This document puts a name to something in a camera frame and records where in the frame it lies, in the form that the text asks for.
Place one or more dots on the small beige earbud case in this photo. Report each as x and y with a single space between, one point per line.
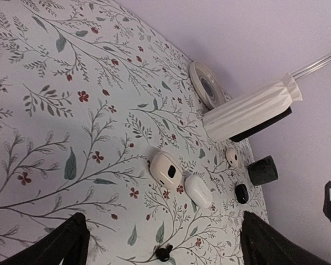
231 157

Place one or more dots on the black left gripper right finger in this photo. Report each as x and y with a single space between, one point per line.
262 244

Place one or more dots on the black mug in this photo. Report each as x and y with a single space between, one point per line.
263 171

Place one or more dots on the white ribbed ceramic vase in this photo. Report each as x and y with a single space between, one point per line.
252 109

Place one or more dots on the striped ceramic plate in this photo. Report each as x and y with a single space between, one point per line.
206 85

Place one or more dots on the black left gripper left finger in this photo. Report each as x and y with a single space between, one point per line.
66 244

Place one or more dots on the small black earbud case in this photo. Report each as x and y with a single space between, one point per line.
241 193

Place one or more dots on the tall black cylinder vase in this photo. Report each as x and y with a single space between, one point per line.
262 126

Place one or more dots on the right rear aluminium post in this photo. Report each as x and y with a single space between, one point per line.
310 68

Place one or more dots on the beige earbud case with window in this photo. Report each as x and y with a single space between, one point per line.
165 170

